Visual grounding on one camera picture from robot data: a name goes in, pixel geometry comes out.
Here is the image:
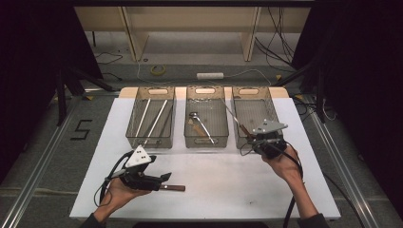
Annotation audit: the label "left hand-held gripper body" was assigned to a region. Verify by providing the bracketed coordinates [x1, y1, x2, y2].
[109, 144, 163, 192]

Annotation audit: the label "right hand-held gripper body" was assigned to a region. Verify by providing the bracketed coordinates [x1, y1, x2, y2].
[252, 119, 289, 160]

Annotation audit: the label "wooden-handled metal utensil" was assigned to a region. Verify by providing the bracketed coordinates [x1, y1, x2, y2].
[160, 184, 186, 192]
[219, 97, 256, 141]

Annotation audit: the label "smoked clear plastic bin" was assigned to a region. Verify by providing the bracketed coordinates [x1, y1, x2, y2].
[183, 85, 230, 149]
[230, 85, 284, 150]
[125, 85, 177, 149]

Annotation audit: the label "metal chopsticks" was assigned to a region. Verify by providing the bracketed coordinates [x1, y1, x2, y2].
[143, 99, 169, 147]
[135, 98, 152, 139]

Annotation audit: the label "metal spoon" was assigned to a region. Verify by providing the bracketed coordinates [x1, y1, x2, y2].
[188, 111, 216, 145]

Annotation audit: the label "person's right hand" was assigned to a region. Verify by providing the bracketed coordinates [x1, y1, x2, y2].
[261, 142, 304, 185]

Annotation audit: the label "person's left hand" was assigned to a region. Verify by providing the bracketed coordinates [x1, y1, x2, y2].
[94, 180, 150, 220]

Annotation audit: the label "black metal stand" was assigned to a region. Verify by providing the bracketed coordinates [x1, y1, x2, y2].
[56, 65, 115, 127]
[272, 56, 327, 123]

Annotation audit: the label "white power strip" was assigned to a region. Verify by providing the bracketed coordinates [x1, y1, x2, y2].
[196, 72, 225, 81]

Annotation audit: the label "yellow tape roll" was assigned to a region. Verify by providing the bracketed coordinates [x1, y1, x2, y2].
[149, 65, 167, 77]

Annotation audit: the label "black curtain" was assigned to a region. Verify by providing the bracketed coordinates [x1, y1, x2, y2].
[291, 0, 403, 219]
[0, 0, 104, 184]

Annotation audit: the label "beige wooden desk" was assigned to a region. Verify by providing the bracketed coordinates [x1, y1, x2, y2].
[74, 6, 312, 63]

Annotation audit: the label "left hand-held gripper cable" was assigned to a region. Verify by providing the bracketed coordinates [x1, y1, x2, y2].
[93, 151, 134, 208]

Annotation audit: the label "hand-held gripper cable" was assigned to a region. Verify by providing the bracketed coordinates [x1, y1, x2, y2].
[93, 151, 134, 208]
[240, 139, 365, 228]

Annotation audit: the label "white power cable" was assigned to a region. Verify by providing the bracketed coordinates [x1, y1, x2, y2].
[222, 68, 274, 86]

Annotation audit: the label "right hand-held gripper cable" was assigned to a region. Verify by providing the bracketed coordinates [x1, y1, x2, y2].
[240, 139, 365, 228]

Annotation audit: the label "aluminium floor rail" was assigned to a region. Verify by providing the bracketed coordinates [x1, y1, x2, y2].
[0, 98, 84, 228]
[302, 94, 381, 228]

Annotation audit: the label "black cable bundle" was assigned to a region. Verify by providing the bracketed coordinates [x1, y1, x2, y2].
[255, 7, 297, 69]

